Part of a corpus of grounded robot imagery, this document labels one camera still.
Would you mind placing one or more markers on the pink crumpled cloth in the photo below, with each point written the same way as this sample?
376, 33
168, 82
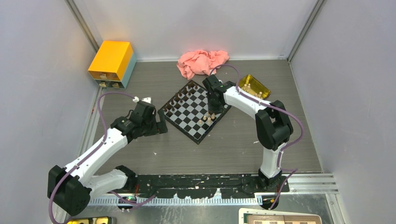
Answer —
200, 62

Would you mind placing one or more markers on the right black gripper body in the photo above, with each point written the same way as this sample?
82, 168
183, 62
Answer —
213, 107

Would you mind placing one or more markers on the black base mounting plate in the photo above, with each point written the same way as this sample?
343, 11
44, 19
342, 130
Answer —
230, 186

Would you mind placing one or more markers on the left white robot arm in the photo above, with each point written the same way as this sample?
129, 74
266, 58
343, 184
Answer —
73, 186

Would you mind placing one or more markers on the boxed chess board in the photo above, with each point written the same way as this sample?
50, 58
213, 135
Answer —
254, 216

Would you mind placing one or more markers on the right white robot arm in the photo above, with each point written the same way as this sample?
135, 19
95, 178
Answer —
273, 126

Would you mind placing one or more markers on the yellow teal drawer box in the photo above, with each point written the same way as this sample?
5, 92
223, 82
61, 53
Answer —
113, 64

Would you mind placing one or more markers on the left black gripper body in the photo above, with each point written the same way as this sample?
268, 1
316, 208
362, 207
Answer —
150, 126

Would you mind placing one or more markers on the black white chess board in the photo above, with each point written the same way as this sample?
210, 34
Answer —
187, 107

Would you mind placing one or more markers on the yellow object at edge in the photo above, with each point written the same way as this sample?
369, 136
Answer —
92, 220

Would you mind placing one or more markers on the gold tin tray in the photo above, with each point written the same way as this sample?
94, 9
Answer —
254, 87

